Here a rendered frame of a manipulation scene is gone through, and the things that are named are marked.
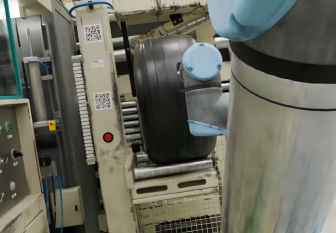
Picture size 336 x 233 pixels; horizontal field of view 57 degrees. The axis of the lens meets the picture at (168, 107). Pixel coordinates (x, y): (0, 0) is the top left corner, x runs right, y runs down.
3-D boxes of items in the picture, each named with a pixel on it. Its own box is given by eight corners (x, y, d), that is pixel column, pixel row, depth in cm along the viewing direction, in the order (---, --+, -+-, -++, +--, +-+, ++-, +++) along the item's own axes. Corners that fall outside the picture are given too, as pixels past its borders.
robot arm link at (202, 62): (186, 84, 69) (180, 41, 70) (181, 91, 82) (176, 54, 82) (227, 80, 70) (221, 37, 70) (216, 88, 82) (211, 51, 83)
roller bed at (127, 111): (110, 156, 173) (102, 104, 172) (113, 151, 188) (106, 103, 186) (145, 151, 174) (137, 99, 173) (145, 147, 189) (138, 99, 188)
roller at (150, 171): (131, 176, 126) (131, 166, 129) (133, 181, 130) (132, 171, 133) (215, 164, 128) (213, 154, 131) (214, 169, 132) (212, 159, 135)
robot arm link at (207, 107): (242, 134, 70) (235, 80, 71) (191, 140, 69) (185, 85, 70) (232, 133, 79) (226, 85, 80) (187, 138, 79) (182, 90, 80)
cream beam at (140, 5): (114, 16, 157) (109, -13, 156) (118, 27, 182) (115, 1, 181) (230, 2, 160) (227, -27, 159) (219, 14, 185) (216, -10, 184)
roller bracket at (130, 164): (127, 190, 124) (123, 166, 123) (132, 167, 164) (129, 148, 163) (135, 189, 124) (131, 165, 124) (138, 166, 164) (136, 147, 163)
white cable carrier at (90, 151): (87, 165, 135) (71, 56, 132) (89, 162, 140) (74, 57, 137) (97, 163, 135) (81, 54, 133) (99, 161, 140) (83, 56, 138)
